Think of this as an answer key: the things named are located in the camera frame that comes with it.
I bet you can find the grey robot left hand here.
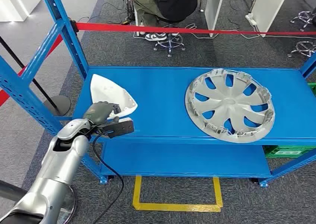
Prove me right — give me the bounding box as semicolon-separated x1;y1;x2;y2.
82;101;122;126

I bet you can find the white mirror cover part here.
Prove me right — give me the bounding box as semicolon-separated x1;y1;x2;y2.
90;74;138;120

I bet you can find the blue metal shelf rack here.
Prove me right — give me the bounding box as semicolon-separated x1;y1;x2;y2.
0;0;316;188

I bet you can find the chrome base stool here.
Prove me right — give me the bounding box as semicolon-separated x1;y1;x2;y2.
153;16;185;58

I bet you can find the short red barrier belt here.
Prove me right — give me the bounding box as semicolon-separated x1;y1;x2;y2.
0;34;64;107

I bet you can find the yellow floor tape outline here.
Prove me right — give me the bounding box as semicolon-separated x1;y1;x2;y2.
132;176;224;213

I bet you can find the seated person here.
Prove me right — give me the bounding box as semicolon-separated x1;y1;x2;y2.
132;0;200;42

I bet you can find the silver wheel hubcap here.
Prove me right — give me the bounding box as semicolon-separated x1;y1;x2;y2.
184;69;276;144

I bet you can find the narrow white desk panel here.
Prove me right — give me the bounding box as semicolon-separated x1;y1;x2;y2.
204;0;226;38

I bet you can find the white power strip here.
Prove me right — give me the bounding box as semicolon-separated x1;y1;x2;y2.
246;13;257;26

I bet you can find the wide white desk panel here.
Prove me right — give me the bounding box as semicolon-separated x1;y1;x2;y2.
246;0;292;38

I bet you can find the chrome chair base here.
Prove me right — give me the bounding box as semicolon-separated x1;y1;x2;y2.
290;10;316;32
287;40;316;58

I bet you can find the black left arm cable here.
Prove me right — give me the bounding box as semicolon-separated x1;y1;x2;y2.
91;130;125;224

